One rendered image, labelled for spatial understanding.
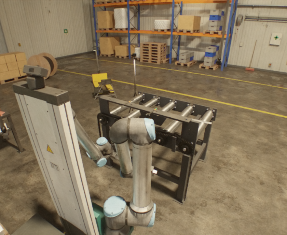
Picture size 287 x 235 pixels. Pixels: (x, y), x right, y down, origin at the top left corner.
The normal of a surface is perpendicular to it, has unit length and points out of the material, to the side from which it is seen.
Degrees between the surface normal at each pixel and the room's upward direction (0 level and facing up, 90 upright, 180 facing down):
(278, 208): 0
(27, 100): 90
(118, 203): 5
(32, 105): 90
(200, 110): 90
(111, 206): 5
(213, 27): 90
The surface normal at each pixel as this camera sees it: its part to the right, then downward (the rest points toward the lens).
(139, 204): -0.20, 0.30
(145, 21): -0.54, 0.39
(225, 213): 0.00, -0.88
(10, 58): 0.79, 0.29
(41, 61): -0.07, 0.47
